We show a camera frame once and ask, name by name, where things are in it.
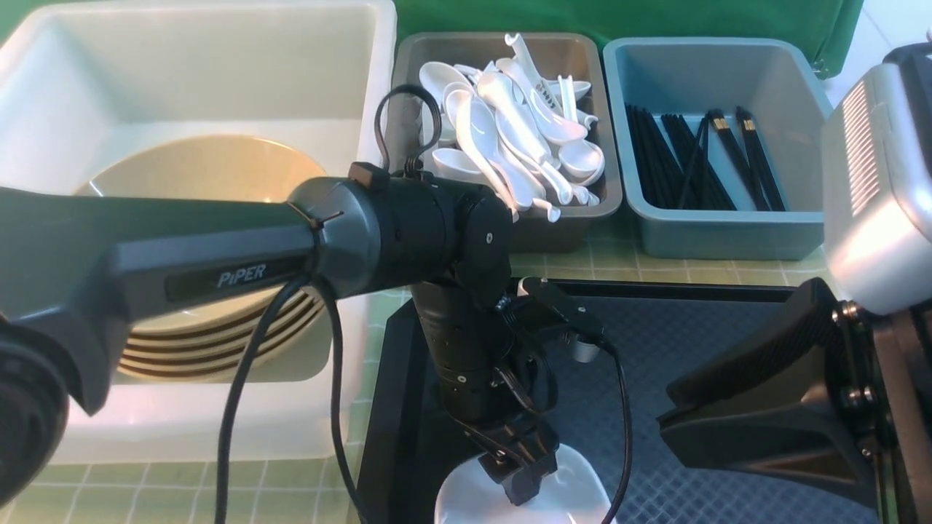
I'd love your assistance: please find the bottom stacked beige bowl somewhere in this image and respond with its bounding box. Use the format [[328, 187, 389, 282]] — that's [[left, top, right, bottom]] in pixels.
[[119, 329, 332, 382]]

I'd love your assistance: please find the beige noodle bowl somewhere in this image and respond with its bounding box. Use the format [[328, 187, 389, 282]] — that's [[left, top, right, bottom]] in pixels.
[[74, 134, 326, 203]]

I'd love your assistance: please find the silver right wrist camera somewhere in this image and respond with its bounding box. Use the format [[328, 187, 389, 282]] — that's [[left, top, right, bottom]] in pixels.
[[820, 42, 931, 315]]

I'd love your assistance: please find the bundle of black chopsticks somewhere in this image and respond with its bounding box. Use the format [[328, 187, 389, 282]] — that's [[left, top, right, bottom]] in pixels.
[[625, 104, 737, 211]]

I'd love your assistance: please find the black plastic serving tray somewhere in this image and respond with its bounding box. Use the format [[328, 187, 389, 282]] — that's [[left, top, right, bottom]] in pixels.
[[358, 279, 878, 523]]

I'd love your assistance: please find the black camera cable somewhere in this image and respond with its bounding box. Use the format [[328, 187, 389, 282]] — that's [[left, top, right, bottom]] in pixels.
[[215, 84, 634, 524]]

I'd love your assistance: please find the white ceramic soup spoon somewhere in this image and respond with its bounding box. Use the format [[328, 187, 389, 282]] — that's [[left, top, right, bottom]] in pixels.
[[496, 57, 587, 146]]

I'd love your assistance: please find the pile of white spoons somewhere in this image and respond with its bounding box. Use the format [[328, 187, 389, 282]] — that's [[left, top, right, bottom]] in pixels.
[[419, 33, 606, 223]]

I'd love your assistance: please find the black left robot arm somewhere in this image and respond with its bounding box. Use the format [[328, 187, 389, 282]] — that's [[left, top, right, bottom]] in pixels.
[[2, 175, 513, 515]]

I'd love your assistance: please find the grey plastic spoon bin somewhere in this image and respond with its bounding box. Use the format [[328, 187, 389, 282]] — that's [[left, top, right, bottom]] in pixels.
[[392, 32, 623, 253]]

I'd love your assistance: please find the large white plastic tub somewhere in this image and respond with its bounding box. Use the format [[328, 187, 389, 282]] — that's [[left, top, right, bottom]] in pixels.
[[1, 1, 397, 465]]

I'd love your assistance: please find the green fabric backdrop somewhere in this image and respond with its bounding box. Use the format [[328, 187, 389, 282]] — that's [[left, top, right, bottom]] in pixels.
[[394, 1, 863, 79]]

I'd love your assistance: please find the black chopstick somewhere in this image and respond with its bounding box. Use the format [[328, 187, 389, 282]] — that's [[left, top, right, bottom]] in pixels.
[[678, 114, 709, 209]]

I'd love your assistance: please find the white square dish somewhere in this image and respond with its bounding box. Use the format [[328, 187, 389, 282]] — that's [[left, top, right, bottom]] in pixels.
[[434, 444, 610, 523]]

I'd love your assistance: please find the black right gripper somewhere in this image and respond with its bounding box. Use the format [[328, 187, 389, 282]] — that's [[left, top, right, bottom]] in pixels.
[[658, 277, 931, 523]]

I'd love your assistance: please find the black chopstick pair gold band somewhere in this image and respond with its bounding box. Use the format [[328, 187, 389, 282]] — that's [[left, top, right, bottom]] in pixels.
[[708, 106, 788, 212]]

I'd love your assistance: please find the blue plastic chopstick bin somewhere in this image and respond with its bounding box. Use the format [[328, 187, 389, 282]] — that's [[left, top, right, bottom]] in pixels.
[[602, 37, 832, 260]]

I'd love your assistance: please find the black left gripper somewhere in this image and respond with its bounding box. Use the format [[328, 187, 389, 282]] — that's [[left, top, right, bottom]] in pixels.
[[411, 282, 560, 507]]

